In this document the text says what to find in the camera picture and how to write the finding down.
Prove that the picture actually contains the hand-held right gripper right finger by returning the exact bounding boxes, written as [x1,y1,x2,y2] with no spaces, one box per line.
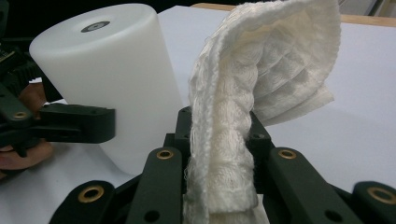
[247,111,276,153]

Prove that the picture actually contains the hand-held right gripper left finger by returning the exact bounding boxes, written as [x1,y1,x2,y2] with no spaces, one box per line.
[163,105,192,157]

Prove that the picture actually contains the white knitted cloth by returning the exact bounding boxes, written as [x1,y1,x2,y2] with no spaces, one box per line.
[181,0,342,224]

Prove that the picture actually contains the white table mat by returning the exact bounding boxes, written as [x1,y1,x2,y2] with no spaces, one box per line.
[0,5,396,224]

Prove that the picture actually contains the wooden table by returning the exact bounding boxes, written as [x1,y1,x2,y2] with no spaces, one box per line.
[190,2,396,28]

